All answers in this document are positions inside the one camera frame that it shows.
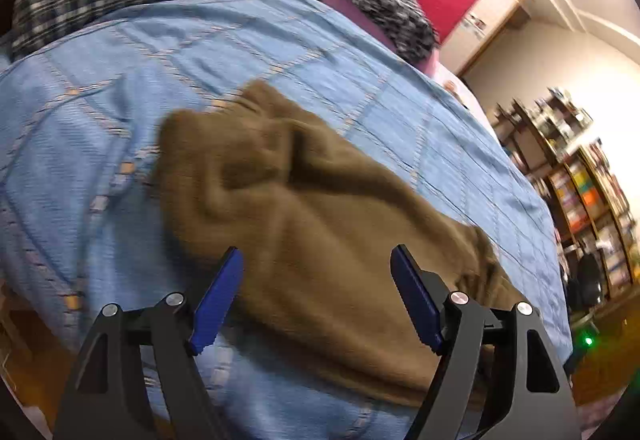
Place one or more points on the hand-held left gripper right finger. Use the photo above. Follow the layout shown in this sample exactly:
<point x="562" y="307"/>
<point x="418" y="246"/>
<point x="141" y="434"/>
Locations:
<point x="415" y="295"/>

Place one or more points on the blue checked blanket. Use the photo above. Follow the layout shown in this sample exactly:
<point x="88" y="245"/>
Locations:
<point x="100" y="145"/>

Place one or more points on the brown fleece pants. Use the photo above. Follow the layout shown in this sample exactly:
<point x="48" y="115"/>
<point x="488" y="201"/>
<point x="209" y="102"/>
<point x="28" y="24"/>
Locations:
<point x="325" y="245"/>

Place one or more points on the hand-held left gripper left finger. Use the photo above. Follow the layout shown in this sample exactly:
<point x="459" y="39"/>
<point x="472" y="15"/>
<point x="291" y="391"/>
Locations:
<point x="220" y="295"/>

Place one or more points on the black office chair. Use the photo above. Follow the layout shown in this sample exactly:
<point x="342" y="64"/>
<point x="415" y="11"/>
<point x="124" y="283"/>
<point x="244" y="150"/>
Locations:
<point x="587" y="275"/>

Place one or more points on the wooden bookshelf with books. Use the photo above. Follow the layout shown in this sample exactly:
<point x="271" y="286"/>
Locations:
<point x="575" y="190"/>

